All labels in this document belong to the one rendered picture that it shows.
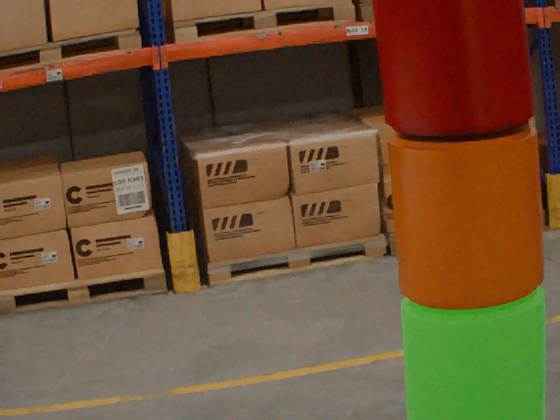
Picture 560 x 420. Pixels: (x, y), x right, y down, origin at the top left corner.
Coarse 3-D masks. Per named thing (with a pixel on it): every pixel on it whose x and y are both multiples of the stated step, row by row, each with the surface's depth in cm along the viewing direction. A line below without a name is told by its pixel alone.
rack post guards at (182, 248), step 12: (552, 180) 858; (552, 192) 860; (552, 204) 863; (552, 216) 865; (192, 228) 816; (168, 240) 811; (180, 240) 810; (192, 240) 813; (180, 252) 812; (192, 252) 814; (180, 264) 813; (192, 264) 815; (180, 276) 815; (192, 276) 816; (180, 288) 816; (192, 288) 818; (204, 288) 821
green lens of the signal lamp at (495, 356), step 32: (416, 320) 40; (448, 320) 39; (480, 320) 39; (512, 320) 39; (544, 320) 40; (416, 352) 40; (448, 352) 39; (480, 352) 39; (512, 352) 39; (544, 352) 40; (416, 384) 40; (448, 384) 39; (480, 384) 39; (512, 384) 39; (544, 384) 41; (416, 416) 41; (448, 416) 40; (480, 416) 39; (512, 416) 39; (544, 416) 41
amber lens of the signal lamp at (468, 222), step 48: (432, 144) 38; (480, 144) 37; (528, 144) 38; (432, 192) 38; (480, 192) 37; (528, 192) 38; (432, 240) 38; (480, 240) 38; (528, 240) 38; (432, 288) 39; (480, 288) 38; (528, 288) 39
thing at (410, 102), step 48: (384, 0) 37; (432, 0) 36; (480, 0) 36; (384, 48) 38; (432, 48) 37; (480, 48) 36; (528, 48) 38; (384, 96) 39; (432, 96) 37; (480, 96) 37; (528, 96) 38
